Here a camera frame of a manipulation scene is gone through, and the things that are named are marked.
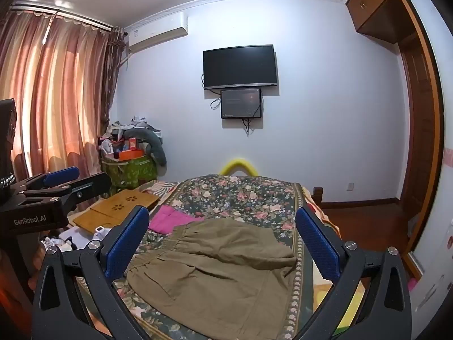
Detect wooden door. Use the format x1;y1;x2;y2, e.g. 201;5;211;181
396;0;445;256

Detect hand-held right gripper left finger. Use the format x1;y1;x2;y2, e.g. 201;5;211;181
31;205;151;340

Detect white cloth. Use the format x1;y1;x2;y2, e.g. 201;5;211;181
40;225;110;254

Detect colourful plush blanket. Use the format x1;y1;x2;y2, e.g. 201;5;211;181
301;184;372;333

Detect orange box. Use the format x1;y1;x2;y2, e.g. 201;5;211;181
118;149;146;161

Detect white air conditioner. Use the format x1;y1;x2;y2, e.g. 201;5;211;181
127;12;189;52

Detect pile of clothes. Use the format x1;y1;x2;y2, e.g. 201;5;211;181
105;115;158;139

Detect white door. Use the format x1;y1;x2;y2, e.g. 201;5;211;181
405;0;453;323

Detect yellow foam arch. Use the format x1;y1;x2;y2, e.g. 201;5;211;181
220;159;257;177

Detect brown patterned curtain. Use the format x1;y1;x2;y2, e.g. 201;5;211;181
102;26;125;142

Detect wooden lap desk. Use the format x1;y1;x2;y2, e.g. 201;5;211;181
72;189;160;234

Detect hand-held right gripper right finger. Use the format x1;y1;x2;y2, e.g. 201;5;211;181
295;205;413;340

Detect wooden overhead cabinet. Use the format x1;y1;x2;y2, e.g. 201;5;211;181
345;0;411;45

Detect small black wall monitor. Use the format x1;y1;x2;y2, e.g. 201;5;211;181
220;88;263;120

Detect grey plush pillow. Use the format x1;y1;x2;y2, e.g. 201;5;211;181
125;127;168;168

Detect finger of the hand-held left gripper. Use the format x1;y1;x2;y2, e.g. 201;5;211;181
16;166;80;194
18;172;112;216

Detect pink curtain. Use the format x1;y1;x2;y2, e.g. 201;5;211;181
0;5;114;185

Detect pink cloth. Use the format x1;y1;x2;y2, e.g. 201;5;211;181
148;205;205;235

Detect olive green pants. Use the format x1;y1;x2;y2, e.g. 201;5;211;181
126;218;298;330

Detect black wall television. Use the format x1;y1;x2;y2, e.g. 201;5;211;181
203;44;277;90

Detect floral bedspread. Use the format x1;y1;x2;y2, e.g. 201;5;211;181
76;173;340;340

